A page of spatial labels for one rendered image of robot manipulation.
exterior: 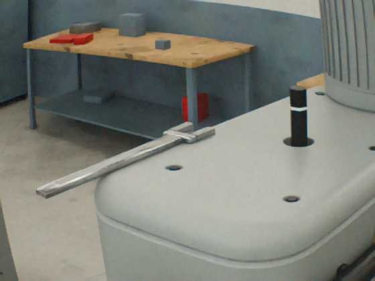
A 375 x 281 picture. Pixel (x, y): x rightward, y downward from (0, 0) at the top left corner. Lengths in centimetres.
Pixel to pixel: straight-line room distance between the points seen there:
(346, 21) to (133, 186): 37
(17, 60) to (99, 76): 121
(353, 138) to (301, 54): 512
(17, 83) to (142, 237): 767
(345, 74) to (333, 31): 6
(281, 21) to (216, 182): 530
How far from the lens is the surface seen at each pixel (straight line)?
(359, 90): 99
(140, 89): 725
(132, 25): 670
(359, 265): 76
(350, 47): 98
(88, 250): 487
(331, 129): 91
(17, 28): 827
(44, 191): 75
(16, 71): 835
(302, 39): 596
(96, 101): 715
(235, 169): 79
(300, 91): 84
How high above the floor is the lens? 217
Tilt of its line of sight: 19 degrees down
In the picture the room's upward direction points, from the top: 3 degrees counter-clockwise
